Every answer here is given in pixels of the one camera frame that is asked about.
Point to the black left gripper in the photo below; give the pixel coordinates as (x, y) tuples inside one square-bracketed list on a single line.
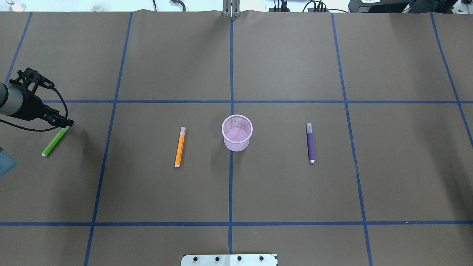
[(32, 107)]

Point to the green marker pen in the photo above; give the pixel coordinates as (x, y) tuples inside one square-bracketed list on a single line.
[(48, 149)]

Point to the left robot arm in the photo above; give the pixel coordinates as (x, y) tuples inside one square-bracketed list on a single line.
[(19, 102)]

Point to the orange marker pen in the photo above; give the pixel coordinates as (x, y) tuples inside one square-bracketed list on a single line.
[(180, 147)]

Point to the purple marker pen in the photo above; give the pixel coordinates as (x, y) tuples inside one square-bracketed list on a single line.
[(310, 143)]

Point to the brown paper table mat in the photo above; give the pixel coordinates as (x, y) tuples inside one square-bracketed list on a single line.
[(334, 139)]

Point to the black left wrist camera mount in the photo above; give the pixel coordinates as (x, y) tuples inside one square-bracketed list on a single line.
[(29, 80)]

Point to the aluminium frame post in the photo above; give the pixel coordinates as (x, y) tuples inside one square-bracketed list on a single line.
[(231, 8)]

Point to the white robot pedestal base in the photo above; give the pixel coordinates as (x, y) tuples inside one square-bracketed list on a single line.
[(230, 260)]

